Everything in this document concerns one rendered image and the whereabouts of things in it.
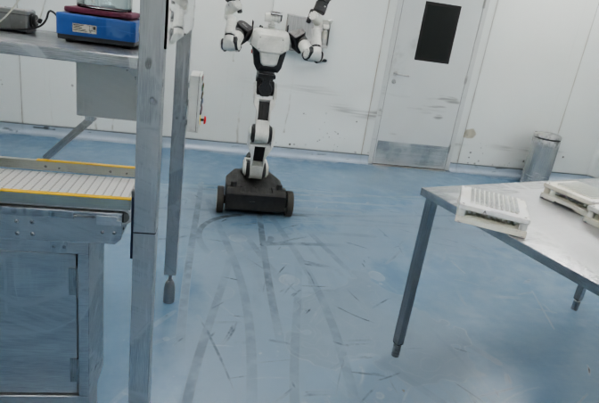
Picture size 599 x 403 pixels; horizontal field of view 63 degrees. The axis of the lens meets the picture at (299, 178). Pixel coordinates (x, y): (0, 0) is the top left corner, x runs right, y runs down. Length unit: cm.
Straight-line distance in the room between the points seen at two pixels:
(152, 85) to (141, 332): 74
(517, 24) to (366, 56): 169
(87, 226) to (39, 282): 27
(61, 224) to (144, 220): 25
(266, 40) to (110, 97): 217
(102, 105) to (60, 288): 57
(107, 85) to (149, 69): 33
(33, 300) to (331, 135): 417
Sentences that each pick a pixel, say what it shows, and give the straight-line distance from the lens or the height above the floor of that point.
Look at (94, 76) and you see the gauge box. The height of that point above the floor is 125.
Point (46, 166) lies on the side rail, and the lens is 178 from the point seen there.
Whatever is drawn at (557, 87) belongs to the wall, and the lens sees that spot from 644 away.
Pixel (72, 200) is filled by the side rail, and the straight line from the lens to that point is 149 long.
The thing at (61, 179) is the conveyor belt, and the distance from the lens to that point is 172.
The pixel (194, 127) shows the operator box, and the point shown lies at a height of 95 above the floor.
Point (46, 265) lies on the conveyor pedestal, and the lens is 167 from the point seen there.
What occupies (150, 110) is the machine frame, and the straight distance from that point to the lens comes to 131.
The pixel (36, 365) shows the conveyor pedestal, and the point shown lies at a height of 33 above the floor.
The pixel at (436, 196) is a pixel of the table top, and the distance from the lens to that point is 214.
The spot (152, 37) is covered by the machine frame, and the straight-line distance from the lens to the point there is 128.
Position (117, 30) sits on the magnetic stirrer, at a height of 140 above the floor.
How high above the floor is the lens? 151
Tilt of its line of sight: 19 degrees down
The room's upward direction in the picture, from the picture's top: 8 degrees clockwise
